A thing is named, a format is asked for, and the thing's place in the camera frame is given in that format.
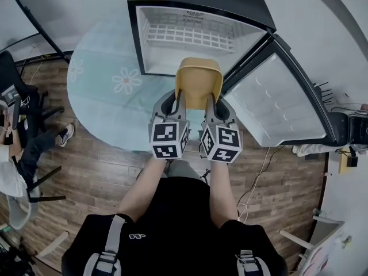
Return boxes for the person's black shirt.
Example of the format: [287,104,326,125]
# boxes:
[62,177,288,276]

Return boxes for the yellow plastic container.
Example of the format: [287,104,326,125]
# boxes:
[174,56,224,111]

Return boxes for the black mini fridge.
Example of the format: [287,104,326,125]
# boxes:
[127,0,344,148]

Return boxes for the black metal frame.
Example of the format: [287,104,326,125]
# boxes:
[0,0,72,66]

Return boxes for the black router with antennas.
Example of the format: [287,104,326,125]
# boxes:
[313,80,334,106]

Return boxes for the black grey swivel chair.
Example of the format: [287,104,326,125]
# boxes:
[327,110,368,152]

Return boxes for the white floor cable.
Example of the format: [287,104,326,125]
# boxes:
[237,147,273,221]

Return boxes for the person's right forearm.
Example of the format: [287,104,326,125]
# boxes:
[208,160,239,228]

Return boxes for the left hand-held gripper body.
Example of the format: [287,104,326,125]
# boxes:
[148,92,191,160]

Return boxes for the grey chair with black legs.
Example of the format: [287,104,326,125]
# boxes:
[5,165,67,231]

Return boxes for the person's grey trousers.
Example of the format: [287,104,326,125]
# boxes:
[166,159,202,181]

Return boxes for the grey shoulder strap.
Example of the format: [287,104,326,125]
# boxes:
[235,249,274,276]
[83,214,127,276]

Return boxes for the black office chair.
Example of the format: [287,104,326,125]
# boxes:
[0,50,66,132]

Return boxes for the person's left forearm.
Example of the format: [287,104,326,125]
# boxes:
[118,156,169,221]

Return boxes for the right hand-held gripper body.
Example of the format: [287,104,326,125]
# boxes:
[198,96,244,164]

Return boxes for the light yellow wooden stand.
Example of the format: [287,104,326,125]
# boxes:
[339,147,359,174]

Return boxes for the white table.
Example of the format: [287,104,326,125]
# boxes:
[280,214,346,276]

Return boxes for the grey patterned device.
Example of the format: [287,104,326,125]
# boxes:
[0,85,21,106]

